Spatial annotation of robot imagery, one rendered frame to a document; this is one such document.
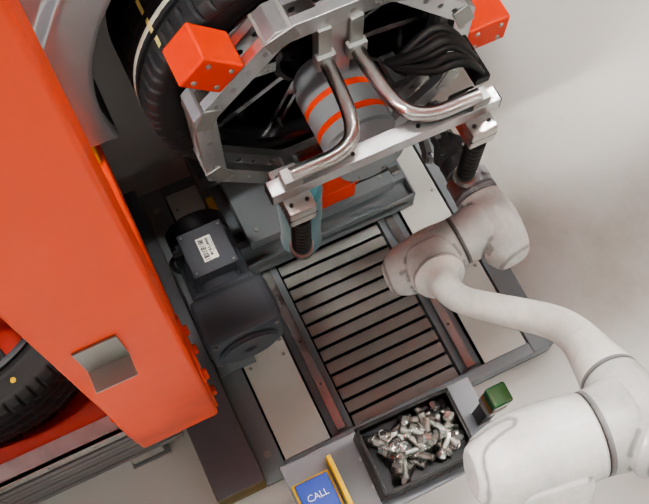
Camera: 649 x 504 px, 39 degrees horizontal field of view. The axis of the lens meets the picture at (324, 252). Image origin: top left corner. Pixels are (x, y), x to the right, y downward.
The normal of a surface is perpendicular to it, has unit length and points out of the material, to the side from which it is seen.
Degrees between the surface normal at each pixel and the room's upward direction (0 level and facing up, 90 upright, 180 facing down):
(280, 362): 0
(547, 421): 31
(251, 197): 0
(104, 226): 90
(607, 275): 0
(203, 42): 45
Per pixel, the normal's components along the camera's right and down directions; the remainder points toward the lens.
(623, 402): 0.00, -0.78
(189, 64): -0.63, 0.03
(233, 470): 0.00, -0.37
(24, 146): 0.43, 0.84
